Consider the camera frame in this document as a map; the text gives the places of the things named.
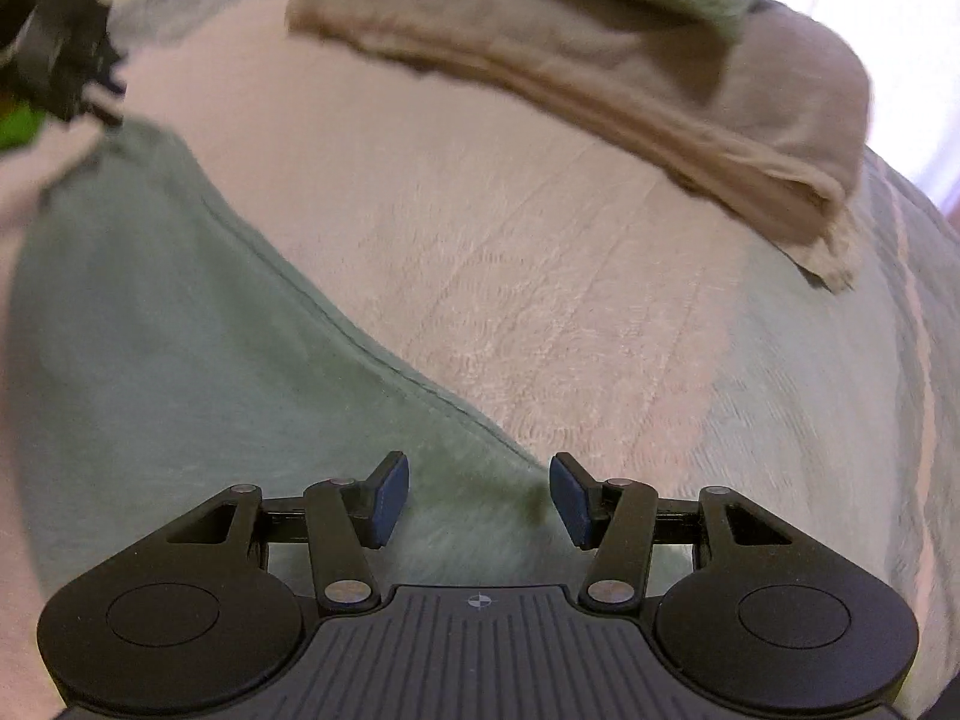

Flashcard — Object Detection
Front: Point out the grey sweatshirt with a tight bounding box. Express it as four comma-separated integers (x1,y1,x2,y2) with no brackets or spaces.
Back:
7,118,706,698

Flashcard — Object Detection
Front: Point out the bright green garment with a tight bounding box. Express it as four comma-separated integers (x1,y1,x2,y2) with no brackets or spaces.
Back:
0,101,44,155

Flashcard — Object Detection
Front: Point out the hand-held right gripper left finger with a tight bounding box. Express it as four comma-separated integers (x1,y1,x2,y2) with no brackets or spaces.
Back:
166,451,412,612

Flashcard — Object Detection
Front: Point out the folded beige garment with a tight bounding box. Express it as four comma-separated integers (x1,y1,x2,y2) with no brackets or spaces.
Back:
287,0,877,293

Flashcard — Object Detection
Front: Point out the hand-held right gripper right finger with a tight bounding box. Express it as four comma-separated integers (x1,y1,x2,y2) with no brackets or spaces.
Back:
550,453,796,612

